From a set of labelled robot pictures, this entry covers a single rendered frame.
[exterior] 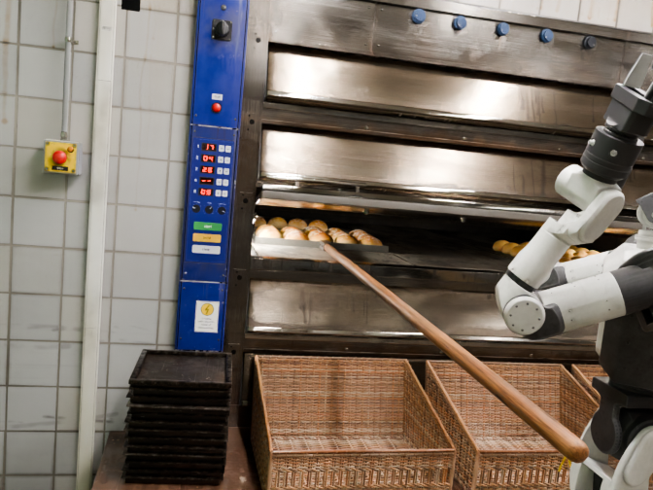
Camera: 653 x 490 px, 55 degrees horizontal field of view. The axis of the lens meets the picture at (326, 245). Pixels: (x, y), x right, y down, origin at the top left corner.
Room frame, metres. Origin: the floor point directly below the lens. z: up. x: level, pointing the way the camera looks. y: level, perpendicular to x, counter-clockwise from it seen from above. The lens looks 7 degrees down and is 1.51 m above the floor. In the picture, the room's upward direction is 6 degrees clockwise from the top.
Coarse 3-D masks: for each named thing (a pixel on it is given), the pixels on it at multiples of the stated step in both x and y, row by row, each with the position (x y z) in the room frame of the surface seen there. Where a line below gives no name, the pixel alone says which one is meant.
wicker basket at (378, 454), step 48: (288, 384) 2.07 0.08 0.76; (336, 384) 2.11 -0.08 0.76; (384, 384) 2.15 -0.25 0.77; (288, 432) 2.03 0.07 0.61; (336, 432) 2.07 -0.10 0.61; (384, 432) 2.11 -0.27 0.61; (432, 432) 1.91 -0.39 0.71; (288, 480) 1.74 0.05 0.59; (336, 480) 1.77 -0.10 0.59; (384, 480) 1.70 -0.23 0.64; (432, 480) 1.83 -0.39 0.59
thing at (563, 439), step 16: (336, 256) 2.19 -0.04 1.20; (352, 272) 1.95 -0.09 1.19; (384, 288) 1.64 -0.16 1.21; (400, 304) 1.47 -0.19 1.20; (416, 320) 1.35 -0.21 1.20; (432, 336) 1.24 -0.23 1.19; (448, 336) 1.21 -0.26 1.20; (448, 352) 1.16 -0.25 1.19; (464, 352) 1.11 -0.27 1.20; (464, 368) 1.08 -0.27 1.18; (480, 368) 1.03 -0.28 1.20; (496, 384) 0.97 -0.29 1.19; (512, 400) 0.91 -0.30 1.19; (528, 400) 0.89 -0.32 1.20; (528, 416) 0.86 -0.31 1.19; (544, 416) 0.84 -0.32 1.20; (544, 432) 0.81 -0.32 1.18; (560, 432) 0.79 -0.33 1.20; (560, 448) 0.78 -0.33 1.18; (576, 448) 0.76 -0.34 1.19
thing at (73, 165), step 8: (48, 144) 1.89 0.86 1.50; (56, 144) 1.90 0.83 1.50; (64, 144) 1.90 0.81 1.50; (72, 144) 1.91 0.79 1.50; (80, 144) 1.93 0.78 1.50; (48, 152) 1.89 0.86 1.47; (64, 152) 1.90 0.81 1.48; (80, 152) 1.94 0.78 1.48; (48, 160) 1.89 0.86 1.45; (72, 160) 1.91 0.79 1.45; (80, 160) 1.95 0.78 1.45; (48, 168) 1.89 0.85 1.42; (56, 168) 1.90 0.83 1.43; (64, 168) 1.90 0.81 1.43; (72, 168) 1.91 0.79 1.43; (80, 168) 1.95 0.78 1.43
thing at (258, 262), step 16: (256, 256) 2.14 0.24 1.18; (320, 272) 2.15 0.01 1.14; (336, 272) 2.16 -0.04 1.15; (368, 272) 2.19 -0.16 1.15; (384, 272) 2.20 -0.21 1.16; (400, 272) 2.21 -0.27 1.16; (416, 272) 2.22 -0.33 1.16; (432, 272) 2.24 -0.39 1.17; (448, 272) 2.25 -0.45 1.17; (464, 272) 2.26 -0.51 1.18; (480, 272) 2.28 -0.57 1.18; (496, 272) 2.30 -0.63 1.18
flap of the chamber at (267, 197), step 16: (272, 192) 1.96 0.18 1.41; (288, 192) 1.97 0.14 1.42; (320, 208) 2.16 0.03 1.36; (336, 208) 2.13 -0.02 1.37; (352, 208) 2.10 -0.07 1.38; (368, 208) 2.07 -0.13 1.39; (384, 208) 2.04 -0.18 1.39; (400, 208) 2.05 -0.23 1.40; (416, 208) 2.06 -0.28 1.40; (432, 208) 2.07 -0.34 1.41; (448, 208) 2.09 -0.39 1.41; (464, 208) 2.10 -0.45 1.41; (512, 224) 2.30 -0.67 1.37; (528, 224) 2.27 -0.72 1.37; (624, 224) 2.23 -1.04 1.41; (640, 224) 2.24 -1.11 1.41
